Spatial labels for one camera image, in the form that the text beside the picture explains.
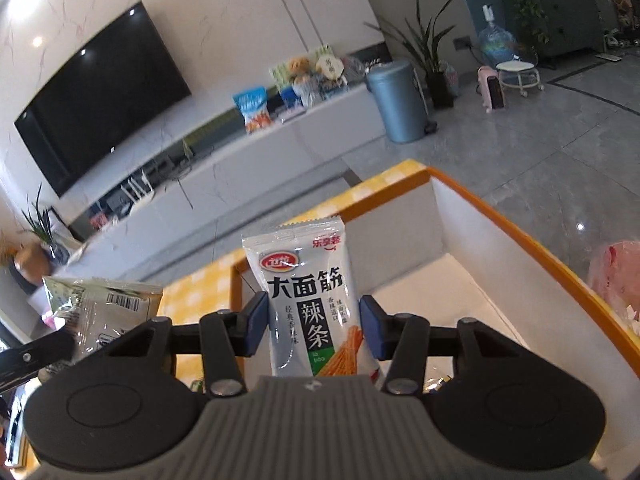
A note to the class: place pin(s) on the white round stool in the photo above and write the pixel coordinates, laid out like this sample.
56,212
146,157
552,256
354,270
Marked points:
520,72

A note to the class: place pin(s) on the brown round vase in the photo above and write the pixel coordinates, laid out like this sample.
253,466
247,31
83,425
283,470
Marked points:
32,265

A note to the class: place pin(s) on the pink heater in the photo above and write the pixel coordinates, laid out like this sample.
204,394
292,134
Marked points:
487,87

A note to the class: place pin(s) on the black television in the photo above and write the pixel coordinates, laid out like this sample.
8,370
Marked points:
100,100

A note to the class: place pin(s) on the green printed board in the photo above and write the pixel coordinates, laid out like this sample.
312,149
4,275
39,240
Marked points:
280,72

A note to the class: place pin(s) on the pink plastic bag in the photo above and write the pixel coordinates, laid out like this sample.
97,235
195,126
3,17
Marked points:
615,280

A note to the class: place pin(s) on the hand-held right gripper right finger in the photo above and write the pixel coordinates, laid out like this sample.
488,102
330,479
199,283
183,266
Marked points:
372,327

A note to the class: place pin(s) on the grey trash can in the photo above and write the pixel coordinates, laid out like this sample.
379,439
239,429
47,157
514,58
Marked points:
397,105

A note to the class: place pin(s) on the blue water jug with pump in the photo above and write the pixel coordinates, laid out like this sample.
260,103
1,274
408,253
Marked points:
495,42

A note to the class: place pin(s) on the green plant in glass vase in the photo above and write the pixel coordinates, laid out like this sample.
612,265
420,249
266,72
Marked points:
45,225

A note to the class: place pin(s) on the dark grey dresser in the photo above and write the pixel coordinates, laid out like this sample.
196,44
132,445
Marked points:
575,5

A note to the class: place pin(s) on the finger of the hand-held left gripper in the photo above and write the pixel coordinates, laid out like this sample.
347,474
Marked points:
30,360

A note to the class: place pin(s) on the white router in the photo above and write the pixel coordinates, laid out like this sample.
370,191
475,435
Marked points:
140,195

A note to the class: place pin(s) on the yellow checkered tablecloth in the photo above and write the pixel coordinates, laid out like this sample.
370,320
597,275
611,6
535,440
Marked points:
200,290

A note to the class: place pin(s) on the white marble tv cabinet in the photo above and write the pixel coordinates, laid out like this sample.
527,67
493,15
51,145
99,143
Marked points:
250,160

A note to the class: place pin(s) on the round paper fan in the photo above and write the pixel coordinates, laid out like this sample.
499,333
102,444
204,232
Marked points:
330,69

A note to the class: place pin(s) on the large blue snack bag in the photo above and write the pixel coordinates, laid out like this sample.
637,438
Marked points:
252,110

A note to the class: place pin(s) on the white spicy strip packet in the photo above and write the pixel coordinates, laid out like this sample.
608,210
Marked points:
310,300

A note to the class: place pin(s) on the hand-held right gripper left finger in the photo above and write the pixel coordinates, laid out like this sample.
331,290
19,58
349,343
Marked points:
257,322

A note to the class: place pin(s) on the orange cardboard box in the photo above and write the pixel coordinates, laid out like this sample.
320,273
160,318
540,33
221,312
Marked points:
500,260

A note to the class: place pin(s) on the long-leaf potted plant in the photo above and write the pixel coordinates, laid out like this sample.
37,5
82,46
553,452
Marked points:
435,50

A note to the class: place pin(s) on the green and white snack packet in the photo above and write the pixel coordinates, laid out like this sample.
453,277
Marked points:
110,315

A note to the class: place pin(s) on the teddy bear bouquet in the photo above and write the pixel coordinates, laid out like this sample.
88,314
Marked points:
302,82

